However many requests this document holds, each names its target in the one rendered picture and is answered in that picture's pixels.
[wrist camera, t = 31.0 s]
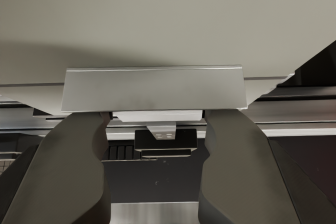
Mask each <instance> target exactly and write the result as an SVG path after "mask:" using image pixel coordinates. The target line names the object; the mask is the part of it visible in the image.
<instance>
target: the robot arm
mask: <svg viewBox="0 0 336 224"><path fill-rule="evenodd" d="M202 118H204V120H205V121H206V123H207V125H206V133H205V141H204V145H205V147H206V148H207V150H208V152H209V154H210V156H209V157H208V159H206V160H205V162H204V163H203V167H202V175H201V182H200V190H199V202H198V220H199V223H200V224H336V206H335V204H334V203H333V202H332V201H331V200H330V199H329V198H328V197H327V195H326V194H325V193H324V192H323V191H322V190H321V189H320V188H319V186H318V185H317V184H316V183H315V182H314V181H313V180H312V179H311V178H310V176H309V175H308V174H307V173H306V172H305V171H304V170H303V169H302V167H301V166H300V165H299V164H298V163H297V162H296V161H295V160H294V159H293V157H292V156H291V155H290V154H289V153H288V152H287V151H286V150H285V148H284V147H283V146H282V145H281V144H280V143H279V142H278V141H277V140H270V139H269V138H268V137H267V136H266V134H265V133H264V132H263V131H262V130H261V129H260V128H259V127H258V126H257V125H256V124H255V123H254V122H253V121H252V120H251V119H249V118H248V117H247V116H246V115H244V114H243V113H242V112H241V111H239V110H238V109H221V110H202ZM111 120H113V112H73V113H71V114H70V115H68V116H67V117H66V118H64V119H63V120H62V121H61V122H60V123H58V124H57V125H56V126H55V127H54V128H53V129H52V130H51V131H50V132H49V133H48V134H47V135H46V136H45V137H44V138H43V139H42V140H41V141H40V143H39V144H37V145H30V146H28V147H27V148H26V149H25V150H24V151H23V152H22V153H21V154H20V155H19V156H18V157H17V158H16V159H15V160H14V161H13V163H12V164H11V165H10V166H9V167H8V168H7V169H6V170H5V171H4V172H3V173H2V174H1V175H0V224H110V221H111V192H110V188H109V184H108V180H107V176H106V172H105V168H104V165H103V164H102V162H101V160H102V157H103V155H104V153H105V151H106V150H107V149H108V147H109V143H108V138H107V133H106V127H107V125H108V124H109V122H110V121H111Z"/></svg>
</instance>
